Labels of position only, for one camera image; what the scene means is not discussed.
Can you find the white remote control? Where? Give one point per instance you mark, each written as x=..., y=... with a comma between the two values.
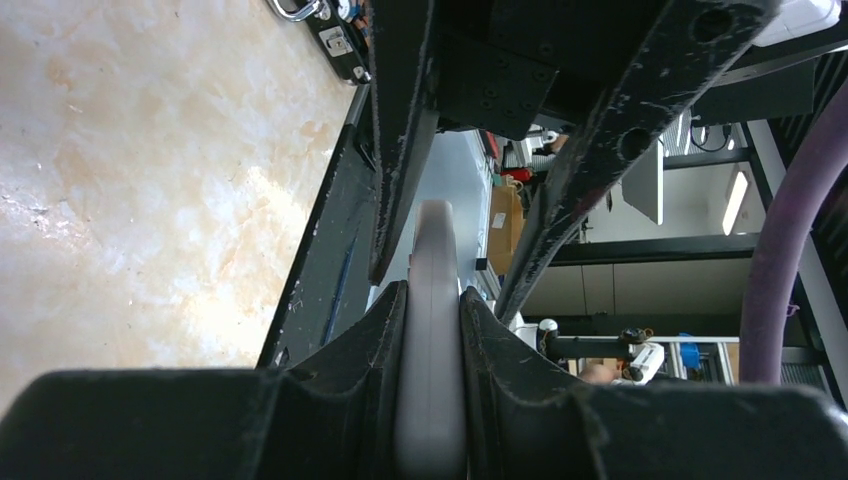
x=430, y=423

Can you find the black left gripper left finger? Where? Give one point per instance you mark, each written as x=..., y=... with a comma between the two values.
x=329, y=417

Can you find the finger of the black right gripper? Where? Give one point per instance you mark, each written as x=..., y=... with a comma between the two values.
x=679, y=51
x=401, y=56

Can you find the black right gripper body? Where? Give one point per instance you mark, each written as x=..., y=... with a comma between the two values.
x=505, y=65

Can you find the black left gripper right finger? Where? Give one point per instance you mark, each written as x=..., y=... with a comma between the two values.
x=530, y=419

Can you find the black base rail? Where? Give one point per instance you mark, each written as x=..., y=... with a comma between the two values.
x=327, y=287

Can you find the black poker chip case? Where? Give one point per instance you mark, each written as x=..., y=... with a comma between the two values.
x=340, y=28

